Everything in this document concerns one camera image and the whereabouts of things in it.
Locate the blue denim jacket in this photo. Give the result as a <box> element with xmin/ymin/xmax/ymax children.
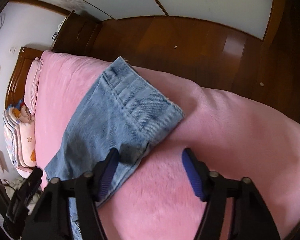
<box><xmin>44</xmin><ymin>56</ymin><xmax>186</xmax><ymax>240</ymax></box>

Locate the folded floral quilt stack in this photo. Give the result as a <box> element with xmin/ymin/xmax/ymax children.
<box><xmin>2</xmin><ymin>100</ymin><xmax>37</xmax><ymax>176</ymax></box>

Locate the pink bed blanket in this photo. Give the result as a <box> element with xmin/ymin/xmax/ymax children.
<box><xmin>35</xmin><ymin>50</ymin><xmax>300</xmax><ymax>239</ymax></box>

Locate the pink pillow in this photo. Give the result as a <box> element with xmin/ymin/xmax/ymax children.
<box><xmin>24</xmin><ymin>57</ymin><xmax>43</xmax><ymax>115</ymax></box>

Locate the dark wooden headboard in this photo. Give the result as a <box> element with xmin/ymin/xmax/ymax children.
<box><xmin>5</xmin><ymin>47</ymin><xmax>43</xmax><ymax>108</ymax></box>

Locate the dark wooden nightstand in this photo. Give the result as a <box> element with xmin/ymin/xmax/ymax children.
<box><xmin>50</xmin><ymin>10</ymin><xmax>102</xmax><ymax>56</ymax></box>

